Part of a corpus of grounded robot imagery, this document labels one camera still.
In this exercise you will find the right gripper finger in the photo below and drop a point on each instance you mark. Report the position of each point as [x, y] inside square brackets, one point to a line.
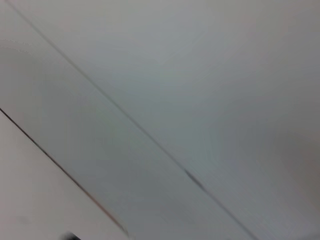
[71, 236]

